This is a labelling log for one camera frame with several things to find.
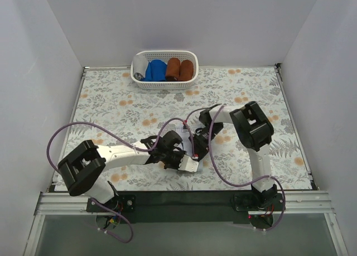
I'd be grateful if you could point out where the light blue towel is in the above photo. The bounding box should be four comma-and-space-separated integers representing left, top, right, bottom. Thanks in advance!
176, 125, 203, 173

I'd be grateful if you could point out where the grey panda towel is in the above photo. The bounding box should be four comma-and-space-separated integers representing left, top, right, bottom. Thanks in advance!
132, 55, 149, 81

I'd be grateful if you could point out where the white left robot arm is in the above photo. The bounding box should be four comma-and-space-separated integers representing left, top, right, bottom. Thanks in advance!
57, 131, 196, 211

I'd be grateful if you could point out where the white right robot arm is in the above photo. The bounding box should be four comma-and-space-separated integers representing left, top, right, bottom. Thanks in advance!
193, 102, 277, 210

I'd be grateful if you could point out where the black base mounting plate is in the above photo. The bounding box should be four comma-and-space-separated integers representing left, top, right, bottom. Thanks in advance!
86, 190, 285, 225

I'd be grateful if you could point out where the floral patterned table mat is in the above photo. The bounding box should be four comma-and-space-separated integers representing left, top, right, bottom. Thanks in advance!
65, 67, 312, 191

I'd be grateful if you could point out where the brown rolled towel right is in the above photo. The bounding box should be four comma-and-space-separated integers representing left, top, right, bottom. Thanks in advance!
178, 60, 194, 81

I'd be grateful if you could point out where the brown rolled towel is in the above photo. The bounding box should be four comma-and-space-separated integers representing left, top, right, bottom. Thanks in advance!
178, 60, 194, 81
165, 57, 181, 81

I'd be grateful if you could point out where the brown rolled towel left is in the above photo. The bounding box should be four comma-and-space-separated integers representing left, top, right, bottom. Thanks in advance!
165, 57, 181, 81

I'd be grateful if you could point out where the blue rolled towel left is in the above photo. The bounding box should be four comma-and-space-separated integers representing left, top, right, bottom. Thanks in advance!
139, 73, 150, 82

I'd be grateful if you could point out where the blue rolled towel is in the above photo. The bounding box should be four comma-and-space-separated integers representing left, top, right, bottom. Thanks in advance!
146, 59, 167, 82
139, 73, 150, 82

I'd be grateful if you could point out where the blue rolled towel right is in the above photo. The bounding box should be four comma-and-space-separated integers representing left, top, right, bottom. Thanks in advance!
146, 59, 167, 82

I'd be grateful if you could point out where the white plastic basket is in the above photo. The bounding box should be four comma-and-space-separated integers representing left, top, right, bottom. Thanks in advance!
130, 50, 199, 90

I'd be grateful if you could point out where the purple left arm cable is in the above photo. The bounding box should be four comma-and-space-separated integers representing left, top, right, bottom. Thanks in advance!
46, 118, 199, 244

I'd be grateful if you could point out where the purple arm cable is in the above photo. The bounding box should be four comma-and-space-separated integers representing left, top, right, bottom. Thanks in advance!
182, 105, 287, 232
46, 118, 199, 244

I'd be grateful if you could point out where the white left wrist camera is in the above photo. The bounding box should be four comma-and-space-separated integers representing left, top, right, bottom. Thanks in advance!
178, 155, 199, 172

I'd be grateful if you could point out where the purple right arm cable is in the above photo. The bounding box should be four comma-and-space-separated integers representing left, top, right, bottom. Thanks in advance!
182, 105, 287, 232

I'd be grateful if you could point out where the aluminium frame rail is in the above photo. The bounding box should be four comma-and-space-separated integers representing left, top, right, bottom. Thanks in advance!
23, 190, 348, 255

